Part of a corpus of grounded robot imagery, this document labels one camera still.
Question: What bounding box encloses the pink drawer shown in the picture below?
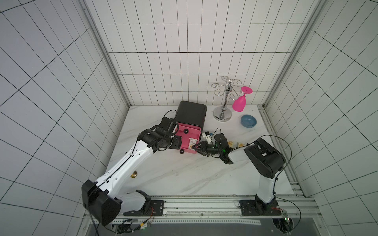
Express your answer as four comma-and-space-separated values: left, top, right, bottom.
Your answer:
176, 123, 201, 154

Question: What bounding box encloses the black drawer cabinet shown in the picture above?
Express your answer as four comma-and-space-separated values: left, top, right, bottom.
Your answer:
175, 101, 207, 129

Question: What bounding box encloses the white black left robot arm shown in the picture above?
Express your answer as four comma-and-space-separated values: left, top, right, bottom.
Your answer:
81, 117, 182, 226

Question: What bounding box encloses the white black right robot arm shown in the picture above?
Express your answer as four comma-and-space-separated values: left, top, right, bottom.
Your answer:
192, 133, 285, 216

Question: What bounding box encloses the chrome wine glass rack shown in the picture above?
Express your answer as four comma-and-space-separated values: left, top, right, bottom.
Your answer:
211, 76, 242, 122

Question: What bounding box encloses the small blue bowl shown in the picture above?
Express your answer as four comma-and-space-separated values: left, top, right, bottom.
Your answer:
240, 115, 257, 128

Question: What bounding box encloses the pink wine glass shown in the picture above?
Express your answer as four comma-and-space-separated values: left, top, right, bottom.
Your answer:
232, 86, 253, 112

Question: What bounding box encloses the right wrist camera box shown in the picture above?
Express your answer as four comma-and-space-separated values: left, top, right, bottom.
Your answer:
202, 131, 214, 144

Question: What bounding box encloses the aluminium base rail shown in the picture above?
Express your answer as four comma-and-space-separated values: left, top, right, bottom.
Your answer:
84, 194, 321, 225

